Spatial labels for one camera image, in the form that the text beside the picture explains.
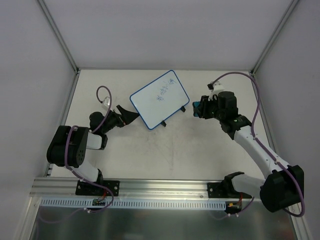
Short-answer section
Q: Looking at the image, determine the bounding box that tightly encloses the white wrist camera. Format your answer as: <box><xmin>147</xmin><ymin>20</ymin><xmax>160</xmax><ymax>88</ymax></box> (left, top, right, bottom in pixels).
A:
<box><xmin>207</xmin><ymin>81</ymin><xmax>225</xmax><ymax>101</ymax></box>
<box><xmin>101</xmin><ymin>96</ymin><xmax>112</xmax><ymax>111</ymax></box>

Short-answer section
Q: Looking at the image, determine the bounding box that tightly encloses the aluminium frame post left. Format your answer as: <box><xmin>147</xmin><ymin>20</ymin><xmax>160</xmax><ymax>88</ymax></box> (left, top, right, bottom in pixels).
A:
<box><xmin>36</xmin><ymin>0</ymin><xmax>79</xmax><ymax>74</ymax></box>

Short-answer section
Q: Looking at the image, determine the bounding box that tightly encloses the black whiteboard foot left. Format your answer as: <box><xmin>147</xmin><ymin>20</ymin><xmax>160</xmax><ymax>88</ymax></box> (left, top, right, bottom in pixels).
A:
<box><xmin>160</xmin><ymin>120</ymin><xmax>167</xmax><ymax>127</ymax></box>

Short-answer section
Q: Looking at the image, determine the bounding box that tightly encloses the aluminium mounting rail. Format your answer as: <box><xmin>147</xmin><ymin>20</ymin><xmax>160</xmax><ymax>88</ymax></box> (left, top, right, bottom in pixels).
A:
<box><xmin>29</xmin><ymin>177</ymin><xmax>300</xmax><ymax>204</ymax></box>

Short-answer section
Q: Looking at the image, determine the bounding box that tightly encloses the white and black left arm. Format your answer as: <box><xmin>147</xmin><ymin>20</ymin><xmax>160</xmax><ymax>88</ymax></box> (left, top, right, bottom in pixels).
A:
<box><xmin>46</xmin><ymin>105</ymin><xmax>140</xmax><ymax>195</ymax></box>

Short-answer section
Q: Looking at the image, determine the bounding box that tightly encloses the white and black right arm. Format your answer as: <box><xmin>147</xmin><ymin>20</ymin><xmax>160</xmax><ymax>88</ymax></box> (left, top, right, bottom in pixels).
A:
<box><xmin>192</xmin><ymin>91</ymin><xmax>306</xmax><ymax>218</ymax></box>

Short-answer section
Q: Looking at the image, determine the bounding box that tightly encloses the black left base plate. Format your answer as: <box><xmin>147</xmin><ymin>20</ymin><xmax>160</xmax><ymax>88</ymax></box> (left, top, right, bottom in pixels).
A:
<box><xmin>75</xmin><ymin>180</ymin><xmax>120</xmax><ymax>197</ymax></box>

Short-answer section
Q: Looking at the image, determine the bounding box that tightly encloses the aluminium frame post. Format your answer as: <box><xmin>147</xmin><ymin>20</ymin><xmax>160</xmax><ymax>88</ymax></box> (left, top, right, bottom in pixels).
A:
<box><xmin>36</xmin><ymin>0</ymin><xmax>79</xmax><ymax>74</ymax></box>
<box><xmin>250</xmin><ymin>0</ymin><xmax>300</xmax><ymax>76</ymax></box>

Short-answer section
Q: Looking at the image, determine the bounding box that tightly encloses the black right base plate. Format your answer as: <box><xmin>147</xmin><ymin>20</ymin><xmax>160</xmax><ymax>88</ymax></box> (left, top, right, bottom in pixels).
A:
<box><xmin>207</xmin><ymin>181</ymin><xmax>252</xmax><ymax>199</ymax></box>

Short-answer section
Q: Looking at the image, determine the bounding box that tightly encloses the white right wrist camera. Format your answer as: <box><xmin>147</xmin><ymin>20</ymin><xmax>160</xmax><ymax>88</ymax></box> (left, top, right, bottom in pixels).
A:
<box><xmin>207</xmin><ymin>81</ymin><xmax>225</xmax><ymax>101</ymax></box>

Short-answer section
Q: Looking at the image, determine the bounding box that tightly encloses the aluminium frame post right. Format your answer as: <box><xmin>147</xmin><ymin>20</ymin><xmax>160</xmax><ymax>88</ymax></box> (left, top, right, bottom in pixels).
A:
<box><xmin>250</xmin><ymin>0</ymin><xmax>300</xmax><ymax>76</ymax></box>

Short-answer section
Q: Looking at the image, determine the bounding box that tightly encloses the white slotted cable duct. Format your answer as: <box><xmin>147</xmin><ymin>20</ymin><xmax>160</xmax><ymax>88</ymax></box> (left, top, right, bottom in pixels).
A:
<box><xmin>40</xmin><ymin>197</ymin><xmax>227</xmax><ymax>211</ymax></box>

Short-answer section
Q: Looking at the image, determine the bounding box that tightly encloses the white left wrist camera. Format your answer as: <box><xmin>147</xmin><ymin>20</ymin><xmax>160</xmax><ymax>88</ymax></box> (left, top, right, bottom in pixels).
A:
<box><xmin>101</xmin><ymin>96</ymin><xmax>112</xmax><ymax>111</ymax></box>

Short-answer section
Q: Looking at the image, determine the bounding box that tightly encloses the blue-framed whiteboard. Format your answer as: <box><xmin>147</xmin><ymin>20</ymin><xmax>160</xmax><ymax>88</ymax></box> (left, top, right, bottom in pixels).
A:
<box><xmin>129</xmin><ymin>70</ymin><xmax>190</xmax><ymax>130</ymax></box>

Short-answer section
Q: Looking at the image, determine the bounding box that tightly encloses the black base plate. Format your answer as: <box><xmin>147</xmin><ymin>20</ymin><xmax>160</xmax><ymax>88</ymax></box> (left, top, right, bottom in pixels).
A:
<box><xmin>207</xmin><ymin>181</ymin><xmax>252</xmax><ymax>199</ymax></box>
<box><xmin>75</xmin><ymin>180</ymin><xmax>120</xmax><ymax>197</ymax></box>

